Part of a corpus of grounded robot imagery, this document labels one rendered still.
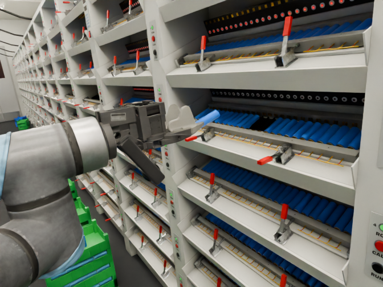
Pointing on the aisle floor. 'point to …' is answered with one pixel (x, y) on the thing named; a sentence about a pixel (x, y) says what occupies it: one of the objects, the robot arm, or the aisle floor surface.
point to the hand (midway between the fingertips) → (195, 126)
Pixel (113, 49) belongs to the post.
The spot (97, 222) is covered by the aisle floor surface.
